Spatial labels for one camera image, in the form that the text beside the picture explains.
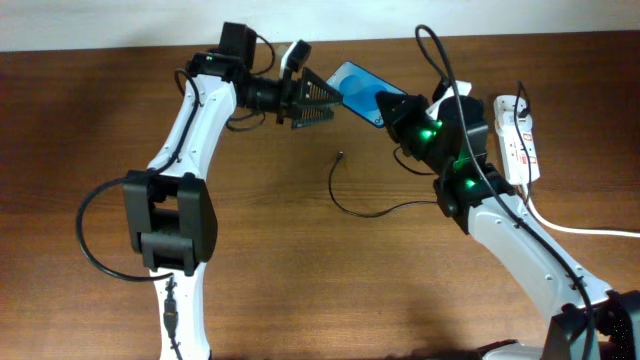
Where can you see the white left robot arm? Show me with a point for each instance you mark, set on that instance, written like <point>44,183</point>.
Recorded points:
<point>171,219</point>

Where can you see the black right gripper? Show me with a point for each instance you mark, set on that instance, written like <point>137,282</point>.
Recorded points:
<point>405,126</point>

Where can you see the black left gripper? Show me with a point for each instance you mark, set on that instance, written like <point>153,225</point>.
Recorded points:
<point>294,90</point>

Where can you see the blue Galaxy smartphone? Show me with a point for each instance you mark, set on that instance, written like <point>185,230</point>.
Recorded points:
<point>359,87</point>

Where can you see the white power strip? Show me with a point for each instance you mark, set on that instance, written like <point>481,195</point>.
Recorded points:
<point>520,161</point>

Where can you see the white charger adapter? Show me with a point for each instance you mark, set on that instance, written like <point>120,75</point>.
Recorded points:
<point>510,122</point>

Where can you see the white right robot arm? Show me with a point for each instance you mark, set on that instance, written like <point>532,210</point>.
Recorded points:
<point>585,317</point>

